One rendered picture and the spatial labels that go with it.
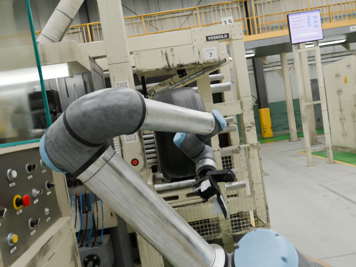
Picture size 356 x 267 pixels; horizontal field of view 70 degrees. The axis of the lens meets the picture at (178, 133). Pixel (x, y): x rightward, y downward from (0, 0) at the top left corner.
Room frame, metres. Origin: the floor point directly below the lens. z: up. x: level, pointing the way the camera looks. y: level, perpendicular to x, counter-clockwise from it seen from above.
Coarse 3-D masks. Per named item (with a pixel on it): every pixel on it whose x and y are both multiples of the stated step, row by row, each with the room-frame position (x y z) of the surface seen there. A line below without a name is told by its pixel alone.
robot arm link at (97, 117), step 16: (96, 96) 0.56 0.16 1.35; (112, 96) 0.57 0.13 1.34; (128, 96) 0.58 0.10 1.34; (80, 112) 0.54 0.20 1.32; (96, 112) 0.55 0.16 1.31; (112, 112) 0.55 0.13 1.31; (128, 112) 0.57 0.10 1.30; (144, 112) 0.61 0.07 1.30; (160, 112) 0.69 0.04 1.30; (176, 112) 0.76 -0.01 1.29; (192, 112) 0.85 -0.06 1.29; (80, 128) 0.54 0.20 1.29; (96, 128) 0.55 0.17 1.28; (112, 128) 0.56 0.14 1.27; (128, 128) 0.59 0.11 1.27; (144, 128) 0.67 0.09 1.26; (160, 128) 0.72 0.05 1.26; (176, 128) 0.78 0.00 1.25; (192, 128) 0.85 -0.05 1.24; (208, 128) 0.95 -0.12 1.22; (224, 128) 1.02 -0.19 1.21
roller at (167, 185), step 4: (176, 180) 1.48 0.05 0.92; (180, 180) 1.47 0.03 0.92; (184, 180) 1.47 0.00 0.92; (188, 180) 1.47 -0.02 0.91; (192, 180) 1.47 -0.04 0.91; (156, 184) 1.46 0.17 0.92; (160, 184) 1.46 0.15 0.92; (164, 184) 1.46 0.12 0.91; (168, 184) 1.46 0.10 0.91; (172, 184) 1.46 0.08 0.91; (176, 184) 1.46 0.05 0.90; (180, 184) 1.46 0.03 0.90; (184, 184) 1.46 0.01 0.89; (188, 184) 1.46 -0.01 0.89; (196, 184) 1.48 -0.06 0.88; (156, 188) 1.45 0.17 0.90; (160, 188) 1.45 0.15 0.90; (164, 188) 1.45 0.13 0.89; (168, 188) 1.46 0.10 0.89; (172, 188) 1.46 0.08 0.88
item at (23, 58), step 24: (0, 0) 0.97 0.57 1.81; (24, 0) 1.17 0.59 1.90; (0, 24) 0.94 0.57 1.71; (24, 24) 1.13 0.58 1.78; (0, 48) 0.91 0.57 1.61; (24, 48) 1.09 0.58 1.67; (0, 72) 0.88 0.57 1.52; (24, 72) 1.05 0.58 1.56; (0, 96) 0.85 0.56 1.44; (24, 96) 1.01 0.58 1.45; (0, 120) 0.83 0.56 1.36; (24, 120) 0.98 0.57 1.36; (48, 120) 1.19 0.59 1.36; (0, 144) 0.80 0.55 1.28
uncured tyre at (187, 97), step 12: (156, 96) 1.48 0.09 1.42; (168, 96) 1.45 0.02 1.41; (180, 96) 1.44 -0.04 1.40; (192, 96) 1.43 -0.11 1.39; (192, 108) 1.38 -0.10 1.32; (204, 108) 1.42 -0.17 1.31; (156, 132) 1.37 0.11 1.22; (168, 132) 1.33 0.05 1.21; (156, 144) 1.41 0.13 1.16; (168, 144) 1.33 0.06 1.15; (204, 144) 1.35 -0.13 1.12; (168, 156) 1.35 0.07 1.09; (180, 156) 1.35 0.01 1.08; (168, 168) 1.39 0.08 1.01; (180, 168) 1.39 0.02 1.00; (192, 168) 1.41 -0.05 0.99; (168, 180) 1.54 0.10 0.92
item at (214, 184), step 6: (204, 168) 1.02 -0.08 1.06; (210, 168) 1.02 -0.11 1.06; (204, 174) 1.02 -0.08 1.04; (198, 180) 0.98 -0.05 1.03; (210, 180) 0.93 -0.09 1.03; (198, 186) 0.95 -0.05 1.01; (210, 186) 0.93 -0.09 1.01; (216, 186) 0.94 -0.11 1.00; (198, 192) 0.94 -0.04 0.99; (204, 192) 0.94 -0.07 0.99; (210, 192) 0.94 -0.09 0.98; (216, 192) 0.93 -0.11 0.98; (204, 198) 0.95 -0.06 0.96
